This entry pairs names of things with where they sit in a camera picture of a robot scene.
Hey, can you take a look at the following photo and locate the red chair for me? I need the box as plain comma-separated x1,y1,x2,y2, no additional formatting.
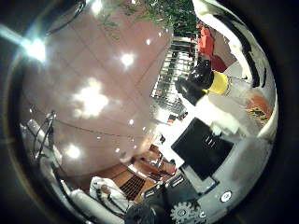
197,26,216,58
209,55,229,75

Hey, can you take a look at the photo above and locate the clear spray bottle yellow label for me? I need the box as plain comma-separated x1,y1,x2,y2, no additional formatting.
188,59,275,125

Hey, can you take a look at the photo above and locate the black cable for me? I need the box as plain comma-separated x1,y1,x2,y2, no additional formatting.
32,110,59,162

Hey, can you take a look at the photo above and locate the black grid floor mat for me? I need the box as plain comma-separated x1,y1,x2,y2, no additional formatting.
119,174,146,202

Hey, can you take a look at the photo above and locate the green leafy plant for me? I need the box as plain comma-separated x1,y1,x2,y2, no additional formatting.
99,0,201,39

